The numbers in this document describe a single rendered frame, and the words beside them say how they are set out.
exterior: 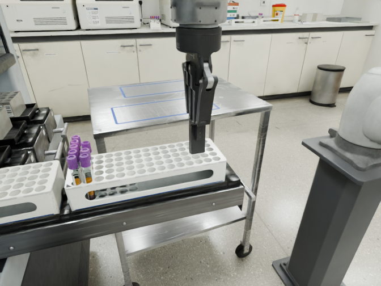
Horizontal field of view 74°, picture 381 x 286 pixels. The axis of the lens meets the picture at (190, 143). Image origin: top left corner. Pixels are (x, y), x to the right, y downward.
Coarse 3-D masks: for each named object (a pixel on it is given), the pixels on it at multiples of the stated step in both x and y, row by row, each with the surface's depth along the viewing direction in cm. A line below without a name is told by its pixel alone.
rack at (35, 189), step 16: (0, 176) 46; (16, 176) 45; (32, 176) 45; (48, 176) 45; (0, 192) 41; (16, 192) 42; (32, 192) 41; (48, 192) 42; (0, 208) 46; (16, 208) 46; (32, 208) 46; (48, 208) 43
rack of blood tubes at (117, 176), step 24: (168, 144) 55; (96, 168) 48; (120, 168) 48; (144, 168) 47; (168, 168) 49; (192, 168) 48; (216, 168) 50; (72, 192) 43; (96, 192) 47; (120, 192) 50; (144, 192) 47
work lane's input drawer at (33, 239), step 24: (168, 192) 49; (192, 192) 50; (216, 192) 50; (240, 192) 52; (48, 216) 43; (72, 216) 44; (96, 216) 45; (120, 216) 46; (144, 216) 48; (168, 216) 50; (0, 240) 41; (24, 240) 42; (48, 240) 44; (72, 240) 45
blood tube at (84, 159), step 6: (84, 156) 41; (84, 162) 41; (90, 162) 42; (84, 168) 42; (90, 168) 42; (84, 174) 42; (90, 174) 43; (90, 180) 43; (90, 192) 44; (90, 198) 45
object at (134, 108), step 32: (96, 96) 97; (128, 96) 97; (160, 96) 97; (224, 96) 97; (96, 128) 72; (128, 128) 73; (160, 128) 77; (256, 160) 100; (256, 192) 108; (160, 224) 112; (192, 224) 112; (224, 224) 112
